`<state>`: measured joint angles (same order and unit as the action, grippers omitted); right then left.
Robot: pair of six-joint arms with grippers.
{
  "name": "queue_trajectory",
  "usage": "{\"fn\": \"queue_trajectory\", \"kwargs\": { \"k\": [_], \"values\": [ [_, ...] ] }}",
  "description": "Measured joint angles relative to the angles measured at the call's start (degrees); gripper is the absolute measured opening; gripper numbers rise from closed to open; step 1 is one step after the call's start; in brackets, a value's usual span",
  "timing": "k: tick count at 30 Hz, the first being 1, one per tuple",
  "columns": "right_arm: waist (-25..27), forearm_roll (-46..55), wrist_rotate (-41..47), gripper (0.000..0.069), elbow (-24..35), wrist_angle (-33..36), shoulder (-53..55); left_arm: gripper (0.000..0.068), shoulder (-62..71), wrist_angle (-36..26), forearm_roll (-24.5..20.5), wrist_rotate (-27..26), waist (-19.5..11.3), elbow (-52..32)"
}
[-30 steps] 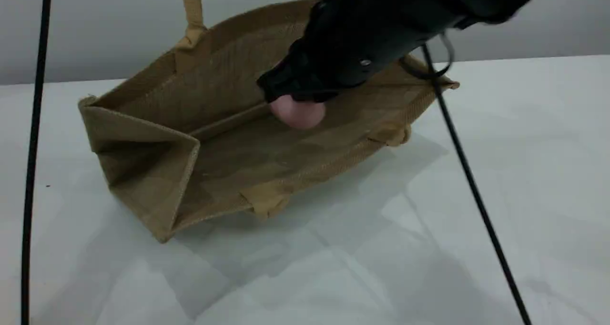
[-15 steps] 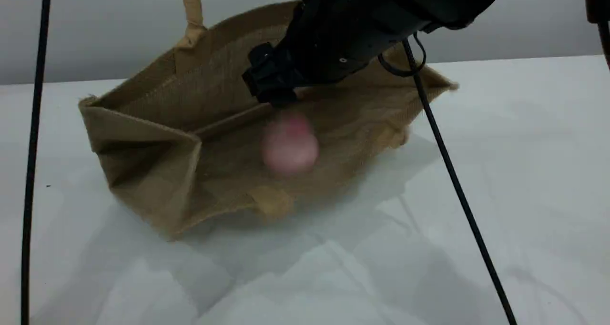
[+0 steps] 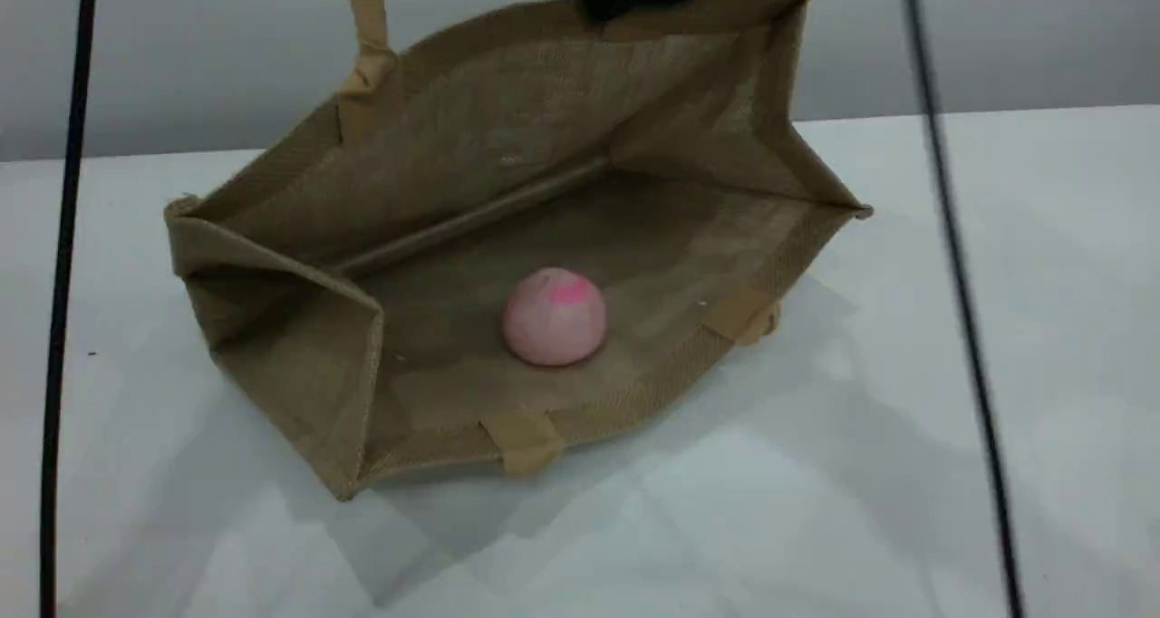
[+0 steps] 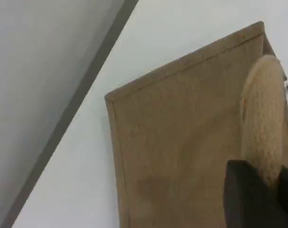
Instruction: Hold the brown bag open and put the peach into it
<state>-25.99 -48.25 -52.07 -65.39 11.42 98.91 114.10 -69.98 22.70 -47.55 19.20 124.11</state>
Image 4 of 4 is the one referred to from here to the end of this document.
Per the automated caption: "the brown jute tote bag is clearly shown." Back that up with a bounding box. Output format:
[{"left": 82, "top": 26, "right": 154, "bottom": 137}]
[{"left": 104, "top": 20, "right": 288, "bottom": 228}]

